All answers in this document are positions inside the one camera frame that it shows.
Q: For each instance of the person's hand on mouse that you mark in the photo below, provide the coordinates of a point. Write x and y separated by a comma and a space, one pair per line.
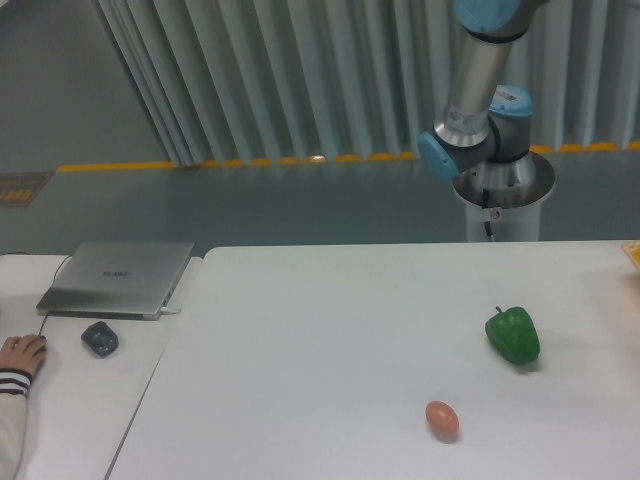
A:
23, 353

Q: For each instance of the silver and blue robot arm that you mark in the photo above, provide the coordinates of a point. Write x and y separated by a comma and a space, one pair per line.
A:
465, 133

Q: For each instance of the white sleeved forearm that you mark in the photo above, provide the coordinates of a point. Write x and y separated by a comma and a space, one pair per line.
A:
15, 385

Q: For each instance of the green bell pepper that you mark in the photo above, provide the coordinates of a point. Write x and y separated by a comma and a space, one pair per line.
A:
512, 333

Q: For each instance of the black charger adapter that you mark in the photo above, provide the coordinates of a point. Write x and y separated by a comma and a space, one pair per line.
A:
100, 339

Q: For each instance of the white side table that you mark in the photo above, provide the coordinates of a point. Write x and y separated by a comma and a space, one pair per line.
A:
80, 406

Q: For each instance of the silver closed laptop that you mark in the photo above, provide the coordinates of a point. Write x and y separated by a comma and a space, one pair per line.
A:
122, 280

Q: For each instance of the white laptop plug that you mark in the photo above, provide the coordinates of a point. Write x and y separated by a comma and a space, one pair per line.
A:
168, 311

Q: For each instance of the white pleated curtain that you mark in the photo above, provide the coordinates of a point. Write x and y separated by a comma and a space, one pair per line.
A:
246, 82

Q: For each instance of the brown egg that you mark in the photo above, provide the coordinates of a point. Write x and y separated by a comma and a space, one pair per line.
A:
442, 420

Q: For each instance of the yellow box at edge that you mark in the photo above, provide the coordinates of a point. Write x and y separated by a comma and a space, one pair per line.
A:
632, 251

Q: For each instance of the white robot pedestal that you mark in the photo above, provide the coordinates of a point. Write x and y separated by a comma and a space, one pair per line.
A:
503, 201

